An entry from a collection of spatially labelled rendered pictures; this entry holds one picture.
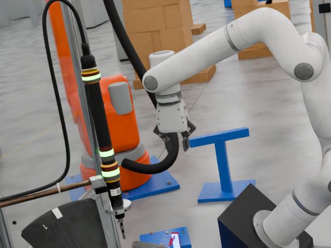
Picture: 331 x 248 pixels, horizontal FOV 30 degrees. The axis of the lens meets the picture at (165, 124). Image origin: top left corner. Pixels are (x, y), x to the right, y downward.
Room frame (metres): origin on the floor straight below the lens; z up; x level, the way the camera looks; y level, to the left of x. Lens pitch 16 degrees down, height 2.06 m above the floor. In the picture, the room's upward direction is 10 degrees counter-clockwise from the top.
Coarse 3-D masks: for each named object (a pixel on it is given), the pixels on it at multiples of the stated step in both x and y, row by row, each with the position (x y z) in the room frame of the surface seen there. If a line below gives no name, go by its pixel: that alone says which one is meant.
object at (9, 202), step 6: (66, 186) 1.42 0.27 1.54; (72, 186) 1.42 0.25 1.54; (78, 186) 1.42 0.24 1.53; (42, 192) 1.40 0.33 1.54; (48, 192) 1.40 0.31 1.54; (54, 192) 1.41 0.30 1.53; (18, 198) 1.39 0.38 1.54; (24, 198) 1.39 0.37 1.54; (30, 198) 1.39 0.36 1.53; (36, 198) 1.40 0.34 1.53; (0, 204) 1.38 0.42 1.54; (6, 204) 1.38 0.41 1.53; (12, 204) 1.38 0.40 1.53
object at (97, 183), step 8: (96, 184) 1.42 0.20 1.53; (104, 184) 1.44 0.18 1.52; (96, 192) 1.42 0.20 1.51; (104, 192) 1.43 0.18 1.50; (104, 200) 1.43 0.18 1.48; (128, 200) 1.47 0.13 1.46; (104, 208) 1.43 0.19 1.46; (112, 208) 1.43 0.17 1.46; (120, 208) 1.42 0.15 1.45; (128, 208) 1.43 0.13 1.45
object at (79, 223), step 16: (64, 208) 1.56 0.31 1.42; (80, 208) 1.57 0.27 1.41; (96, 208) 1.58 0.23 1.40; (32, 224) 1.52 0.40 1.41; (48, 224) 1.52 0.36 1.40; (64, 224) 1.52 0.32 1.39; (80, 224) 1.53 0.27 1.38; (96, 224) 1.53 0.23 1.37; (32, 240) 1.49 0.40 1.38; (48, 240) 1.49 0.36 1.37; (64, 240) 1.49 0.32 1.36; (80, 240) 1.49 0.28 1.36; (96, 240) 1.49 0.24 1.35
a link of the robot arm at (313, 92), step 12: (300, 36) 1.79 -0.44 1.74; (312, 36) 1.77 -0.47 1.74; (324, 48) 1.75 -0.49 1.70; (324, 60) 1.76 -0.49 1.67; (324, 72) 1.77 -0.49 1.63; (312, 84) 1.76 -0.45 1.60; (324, 84) 1.75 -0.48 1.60; (312, 96) 1.74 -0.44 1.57; (324, 96) 1.72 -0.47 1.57; (312, 108) 1.74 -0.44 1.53; (324, 108) 1.72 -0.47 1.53; (312, 120) 1.75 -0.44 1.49; (324, 120) 1.73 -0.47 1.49; (324, 132) 1.74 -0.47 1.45; (324, 144) 1.83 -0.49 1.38
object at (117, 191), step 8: (88, 48) 1.44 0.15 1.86; (88, 56) 1.44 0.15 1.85; (88, 64) 1.43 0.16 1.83; (96, 64) 1.45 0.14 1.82; (112, 184) 1.43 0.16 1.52; (112, 192) 1.43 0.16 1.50; (120, 192) 1.44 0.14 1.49; (112, 200) 1.44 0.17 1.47; (120, 200) 1.44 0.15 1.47; (120, 216) 1.44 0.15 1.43
